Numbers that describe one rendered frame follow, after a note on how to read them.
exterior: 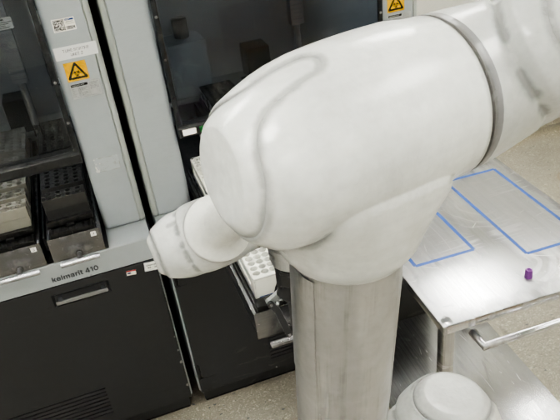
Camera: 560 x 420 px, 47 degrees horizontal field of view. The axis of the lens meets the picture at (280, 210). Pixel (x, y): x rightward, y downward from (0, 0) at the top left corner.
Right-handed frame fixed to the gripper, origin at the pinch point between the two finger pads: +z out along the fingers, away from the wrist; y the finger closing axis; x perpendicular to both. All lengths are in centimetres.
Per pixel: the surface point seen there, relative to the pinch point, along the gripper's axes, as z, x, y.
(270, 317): 1.5, -11.5, 3.4
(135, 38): -44, -71, 12
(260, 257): -6.5, -21.7, 1.2
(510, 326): 80, -54, -94
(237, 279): -0.5, -24.4, 6.4
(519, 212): -2, -16, -60
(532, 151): 80, -158, -183
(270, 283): -4.3, -15.1, 1.4
